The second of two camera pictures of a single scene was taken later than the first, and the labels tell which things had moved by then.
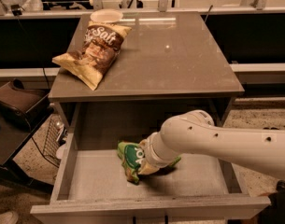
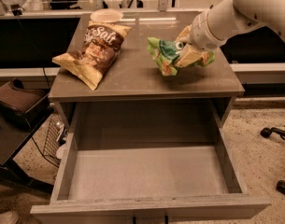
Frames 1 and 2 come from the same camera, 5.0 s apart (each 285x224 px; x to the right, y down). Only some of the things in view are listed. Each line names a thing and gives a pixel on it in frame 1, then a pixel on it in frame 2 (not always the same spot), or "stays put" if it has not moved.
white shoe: (7, 217) stays put
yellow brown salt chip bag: (96, 53) stays put
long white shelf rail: (234, 11) stays put
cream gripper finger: (142, 145) → (189, 55)
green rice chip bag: (131, 156) → (164, 54)
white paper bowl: (106, 16) stays put
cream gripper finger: (147, 169) → (184, 35)
